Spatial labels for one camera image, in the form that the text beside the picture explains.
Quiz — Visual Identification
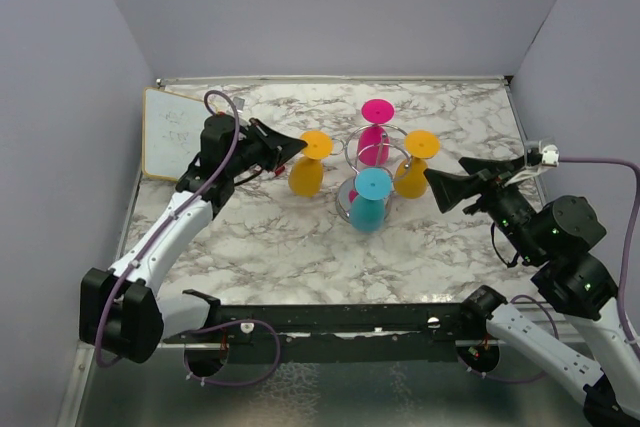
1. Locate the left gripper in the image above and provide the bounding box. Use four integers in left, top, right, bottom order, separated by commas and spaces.
227, 117, 307, 177

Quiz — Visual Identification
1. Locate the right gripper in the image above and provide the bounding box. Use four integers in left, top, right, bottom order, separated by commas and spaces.
424, 153, 544, 261

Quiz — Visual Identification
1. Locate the yellow wine glass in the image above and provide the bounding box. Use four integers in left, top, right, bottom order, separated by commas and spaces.
288, 130, 333, 198
394, 130, 440, 199

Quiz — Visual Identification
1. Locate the blue wine glass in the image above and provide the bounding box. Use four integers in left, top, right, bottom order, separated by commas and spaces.
349, 167, 392, 233

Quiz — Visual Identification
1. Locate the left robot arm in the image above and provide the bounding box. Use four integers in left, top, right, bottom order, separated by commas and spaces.
79, 114, 307, 366

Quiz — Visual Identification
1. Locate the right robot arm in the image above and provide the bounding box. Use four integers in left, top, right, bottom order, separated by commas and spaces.
424, 147, 639, 426

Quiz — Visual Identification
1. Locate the pink wine glass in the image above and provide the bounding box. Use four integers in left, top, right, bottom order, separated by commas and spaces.
357, 99, 395, 167

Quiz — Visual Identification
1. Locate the chrome wine glass rack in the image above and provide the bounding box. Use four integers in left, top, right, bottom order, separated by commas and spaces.
335, 124, 410, 224

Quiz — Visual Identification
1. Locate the small whiteboard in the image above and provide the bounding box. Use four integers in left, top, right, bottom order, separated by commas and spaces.
142, 87, 210, 181

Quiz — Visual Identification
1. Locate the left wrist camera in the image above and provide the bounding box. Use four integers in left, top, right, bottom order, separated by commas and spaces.
232, 96, 245, 112

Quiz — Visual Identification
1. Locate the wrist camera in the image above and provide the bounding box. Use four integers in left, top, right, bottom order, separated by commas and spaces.
232, 96, 245, 112
506, 138, 559, 185

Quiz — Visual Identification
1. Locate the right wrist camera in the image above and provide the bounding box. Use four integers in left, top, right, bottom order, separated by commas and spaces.
506, 138, 559, 185

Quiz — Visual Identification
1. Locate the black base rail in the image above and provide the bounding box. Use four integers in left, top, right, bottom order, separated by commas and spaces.
164, 303, 486, 364

